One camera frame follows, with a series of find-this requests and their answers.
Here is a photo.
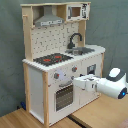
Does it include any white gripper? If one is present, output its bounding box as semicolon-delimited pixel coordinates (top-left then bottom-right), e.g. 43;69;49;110
73;74;100;92

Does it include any white oven door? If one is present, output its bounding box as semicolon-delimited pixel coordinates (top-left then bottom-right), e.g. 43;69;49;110
55;84;74;112

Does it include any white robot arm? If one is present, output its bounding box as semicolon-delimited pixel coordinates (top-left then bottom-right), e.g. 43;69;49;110
73;68;128;99

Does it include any wooden toy kitchen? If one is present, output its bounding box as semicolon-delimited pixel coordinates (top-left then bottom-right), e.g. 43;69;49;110
22;2;105;127

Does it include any white cabinet door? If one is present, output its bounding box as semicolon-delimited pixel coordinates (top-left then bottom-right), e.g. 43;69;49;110
78;61;102;107

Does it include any red right stove knob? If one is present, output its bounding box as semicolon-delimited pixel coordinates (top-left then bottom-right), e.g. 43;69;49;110
72;66;77;72

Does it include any red stove knob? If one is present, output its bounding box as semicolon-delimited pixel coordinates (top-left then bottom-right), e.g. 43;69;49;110
72;66;77;72
54;73;59;79

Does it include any grey toy sink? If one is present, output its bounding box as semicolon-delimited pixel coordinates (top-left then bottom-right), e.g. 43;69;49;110
65;47;95;56

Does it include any red left stove knob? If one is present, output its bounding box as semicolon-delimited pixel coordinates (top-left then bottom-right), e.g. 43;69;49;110
54;73;59;79

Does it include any black toy faucet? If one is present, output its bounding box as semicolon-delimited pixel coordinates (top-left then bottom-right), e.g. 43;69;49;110
67;33;82;49

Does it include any black toy stovetop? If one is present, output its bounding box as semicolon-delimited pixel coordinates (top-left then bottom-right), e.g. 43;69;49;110
34;53;71;66

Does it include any toy microwave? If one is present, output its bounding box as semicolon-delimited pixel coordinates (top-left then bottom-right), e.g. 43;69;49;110
67;3;90;21

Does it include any grey range hood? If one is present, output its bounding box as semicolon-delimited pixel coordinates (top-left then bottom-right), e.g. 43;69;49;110
35;5;64;27

